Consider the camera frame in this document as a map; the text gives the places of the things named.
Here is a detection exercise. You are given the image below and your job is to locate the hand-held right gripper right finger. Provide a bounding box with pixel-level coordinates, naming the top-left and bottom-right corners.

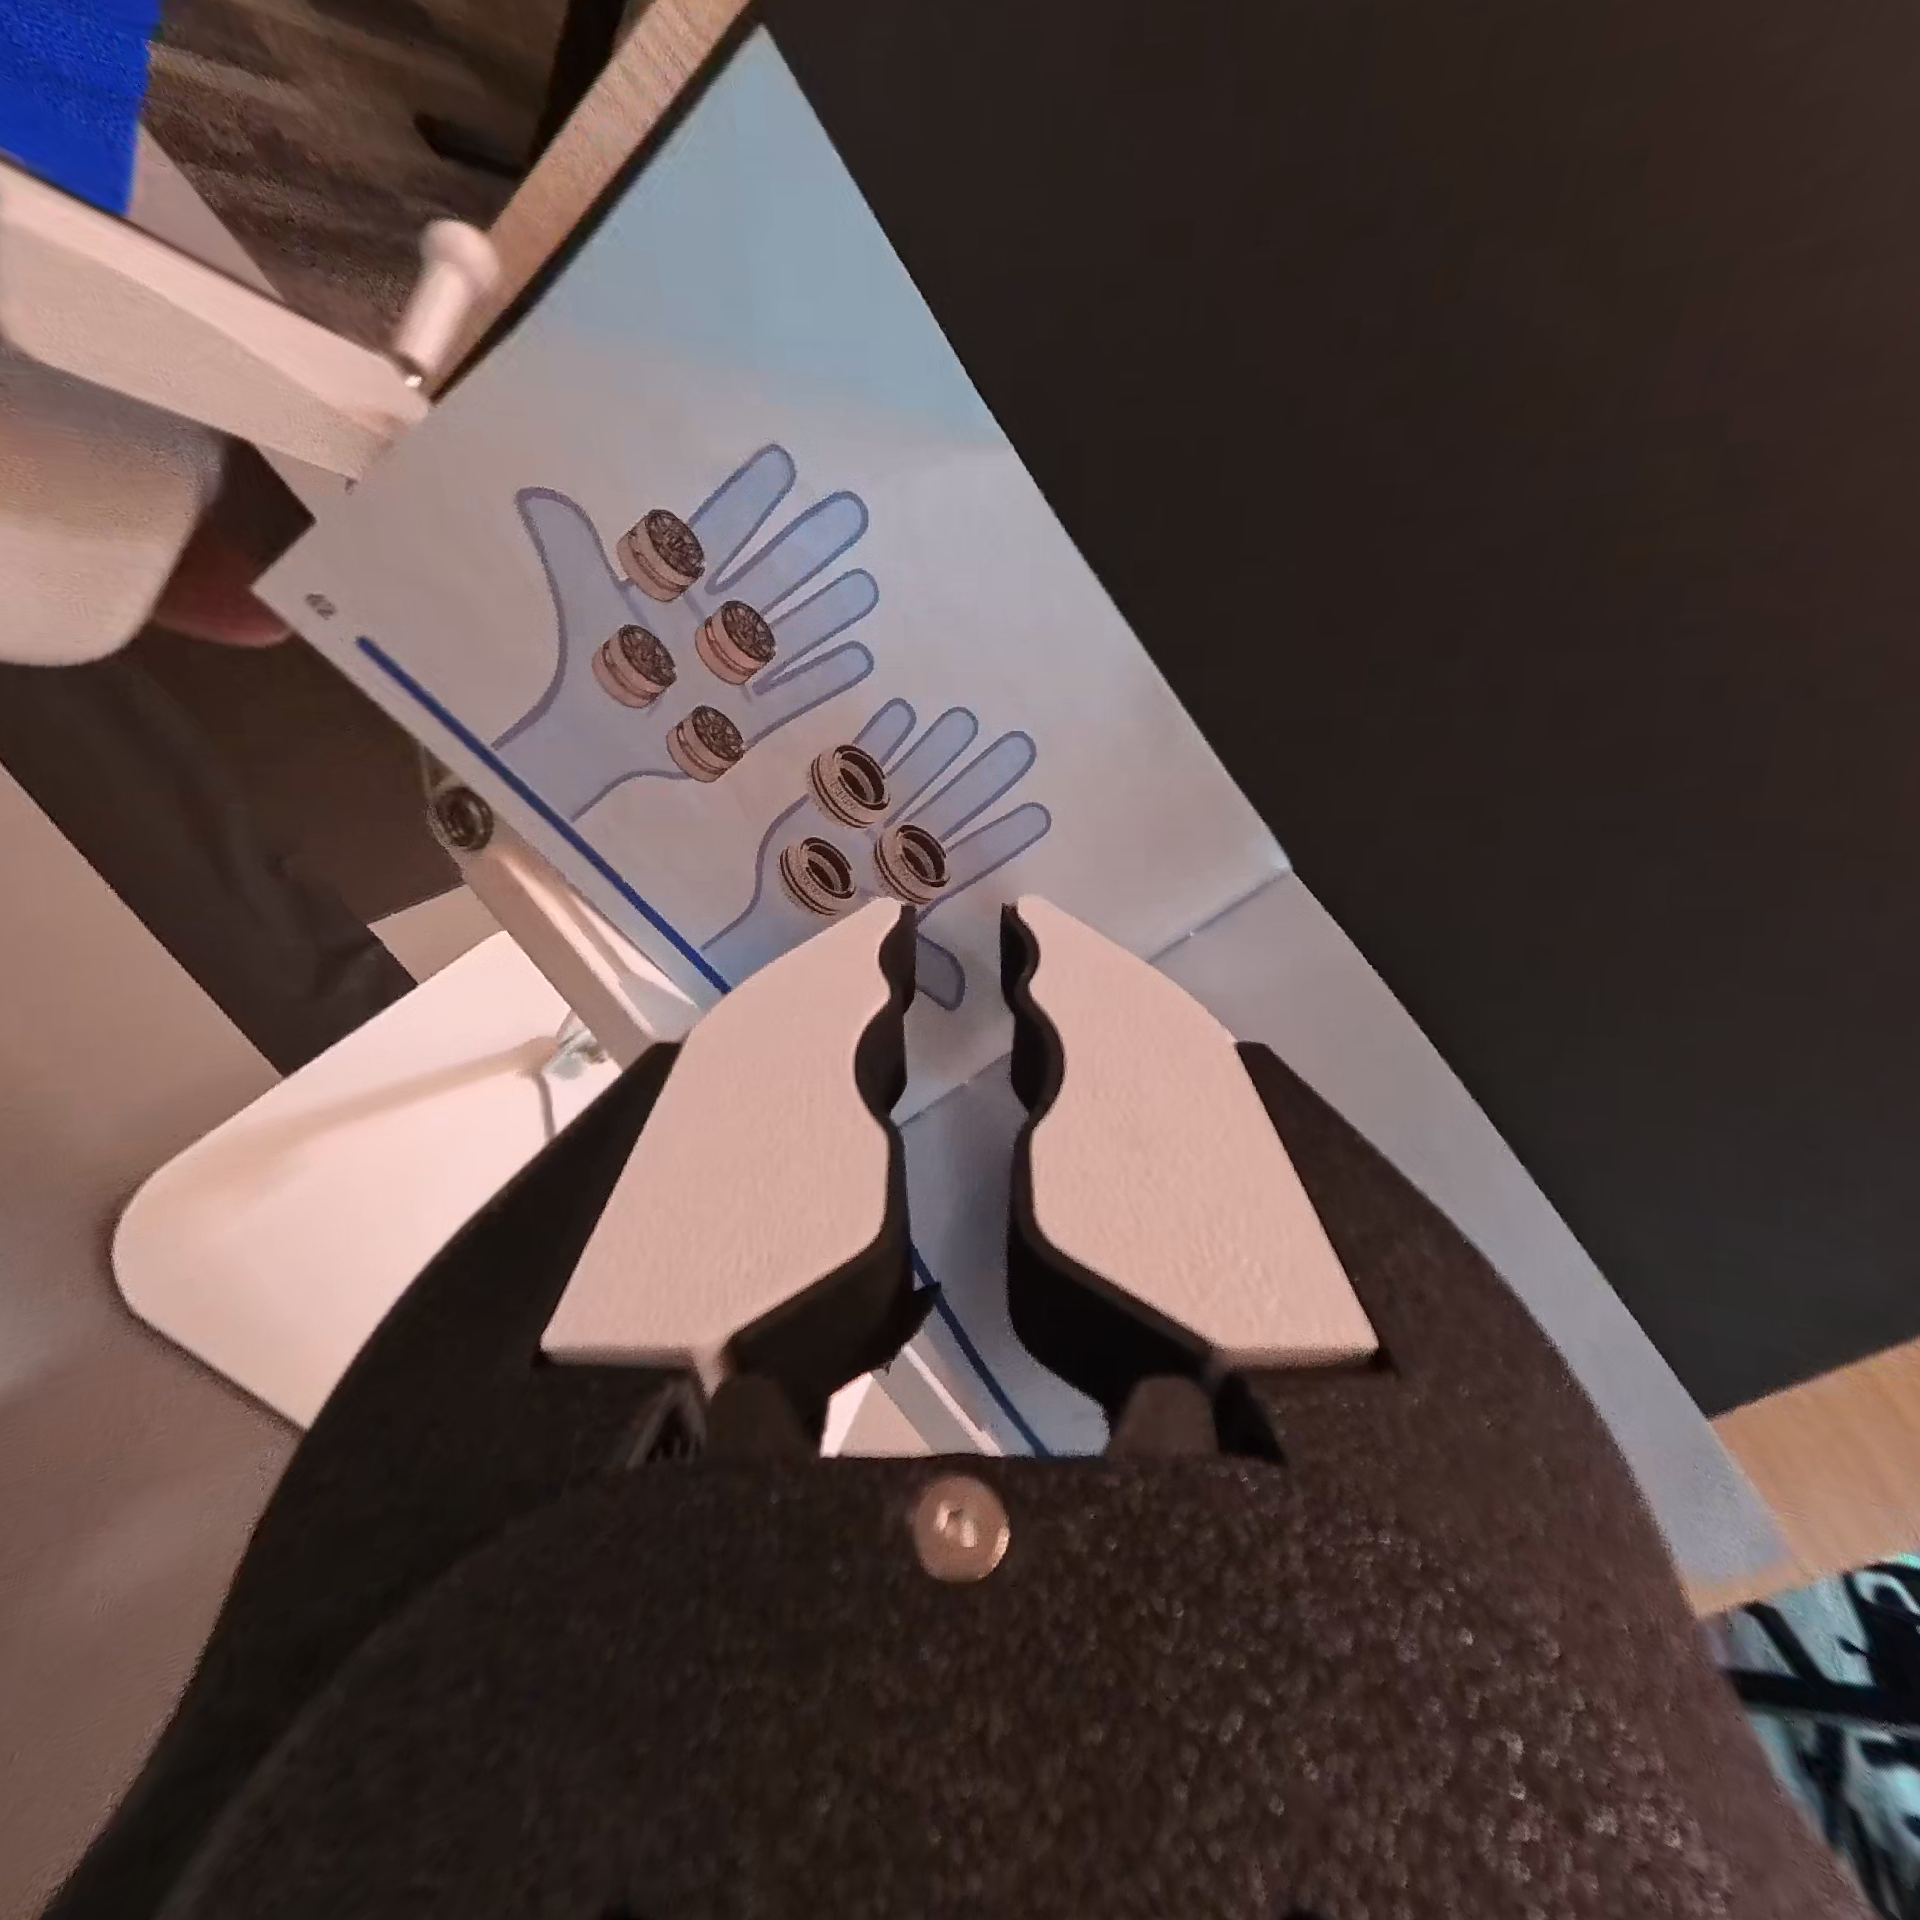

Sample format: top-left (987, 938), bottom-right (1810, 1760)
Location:
top-left (1006, 896), bottom-right (1382, 1375)

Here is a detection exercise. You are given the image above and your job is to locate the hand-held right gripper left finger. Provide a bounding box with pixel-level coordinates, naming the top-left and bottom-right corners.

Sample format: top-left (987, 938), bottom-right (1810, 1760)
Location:
top-left (542, 896), bottom-right (916, 1383)

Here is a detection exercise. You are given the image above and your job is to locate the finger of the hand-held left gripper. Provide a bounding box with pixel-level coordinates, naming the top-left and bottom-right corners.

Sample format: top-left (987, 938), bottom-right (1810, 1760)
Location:
top-left (0, 166), bottom-right (422, 482)

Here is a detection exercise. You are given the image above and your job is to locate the lego instruction booklet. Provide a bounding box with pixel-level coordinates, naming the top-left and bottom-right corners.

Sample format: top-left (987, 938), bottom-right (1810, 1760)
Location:
top-left (257, 31), bottom-right (1801, 1592)

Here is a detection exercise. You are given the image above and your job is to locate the person's left hand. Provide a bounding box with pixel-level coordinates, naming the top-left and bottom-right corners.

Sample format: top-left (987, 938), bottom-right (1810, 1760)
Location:
top-left (150, 556), bottom-right (301, 649)

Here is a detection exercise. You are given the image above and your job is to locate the blue storage bin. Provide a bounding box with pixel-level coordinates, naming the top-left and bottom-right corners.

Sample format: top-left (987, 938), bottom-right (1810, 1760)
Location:
top-left (0, 0), bottom-right (153, 212)

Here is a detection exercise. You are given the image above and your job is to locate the black panel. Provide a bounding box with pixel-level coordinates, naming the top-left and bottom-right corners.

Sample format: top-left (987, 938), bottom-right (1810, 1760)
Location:
top-left (766, 0), bottom-right (1920, 1425)

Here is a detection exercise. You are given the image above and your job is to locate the book stand with black board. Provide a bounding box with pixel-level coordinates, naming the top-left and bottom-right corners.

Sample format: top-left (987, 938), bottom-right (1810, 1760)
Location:
top-left (496, 0), bottom-right (1920, 1622)

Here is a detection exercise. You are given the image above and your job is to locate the white base plate with lever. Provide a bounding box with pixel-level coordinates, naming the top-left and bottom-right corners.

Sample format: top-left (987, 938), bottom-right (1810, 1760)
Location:
top-left (115, 930), bottom-right (697, 1430)

